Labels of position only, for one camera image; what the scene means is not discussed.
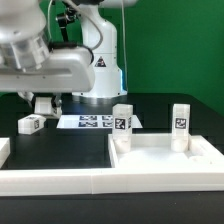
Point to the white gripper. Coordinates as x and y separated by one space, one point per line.
65 71

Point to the white square tabletop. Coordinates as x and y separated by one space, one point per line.
153 150

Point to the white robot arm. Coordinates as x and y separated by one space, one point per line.
31 62

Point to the white marker base plate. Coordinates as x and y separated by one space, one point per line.
85 122

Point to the white left fence wall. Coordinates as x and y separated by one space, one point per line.
4 150

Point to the white fence wall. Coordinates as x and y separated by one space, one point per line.
209 153
4 150
105 181

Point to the white front fence wall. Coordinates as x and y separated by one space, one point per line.
105 181

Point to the white right fence wall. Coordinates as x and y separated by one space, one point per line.
209 153

